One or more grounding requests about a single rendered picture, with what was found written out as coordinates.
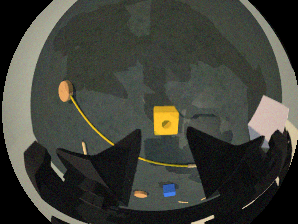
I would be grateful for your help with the blue cube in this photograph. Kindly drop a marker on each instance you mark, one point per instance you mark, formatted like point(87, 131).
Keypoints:
point(169, 190)

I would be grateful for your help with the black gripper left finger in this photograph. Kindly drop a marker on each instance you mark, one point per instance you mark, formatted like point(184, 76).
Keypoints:
point(113, 168)

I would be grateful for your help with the orange flat disc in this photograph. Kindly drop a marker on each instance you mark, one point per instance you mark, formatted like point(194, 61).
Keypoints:
point(140, 193)

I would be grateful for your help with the round wooden button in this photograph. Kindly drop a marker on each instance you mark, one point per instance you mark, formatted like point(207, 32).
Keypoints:
point(66, 90)

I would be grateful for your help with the yellow block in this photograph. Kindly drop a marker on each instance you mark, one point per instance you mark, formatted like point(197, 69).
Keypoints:
point(165, 120)

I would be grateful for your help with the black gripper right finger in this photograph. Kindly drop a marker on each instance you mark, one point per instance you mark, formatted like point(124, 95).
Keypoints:
point(216, 160)

